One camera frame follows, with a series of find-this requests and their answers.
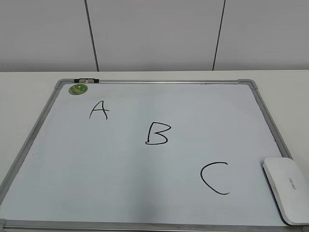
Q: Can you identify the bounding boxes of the white whiteboard eraser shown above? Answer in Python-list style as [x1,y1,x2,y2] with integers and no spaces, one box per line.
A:
[263,158,309,226]

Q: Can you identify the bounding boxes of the white aluminium-framed whiteboard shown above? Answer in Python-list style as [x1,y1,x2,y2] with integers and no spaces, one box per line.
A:
[0,79,309,232]

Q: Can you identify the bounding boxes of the green round magnet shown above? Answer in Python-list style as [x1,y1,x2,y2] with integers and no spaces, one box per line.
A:
[69,84,88,96]

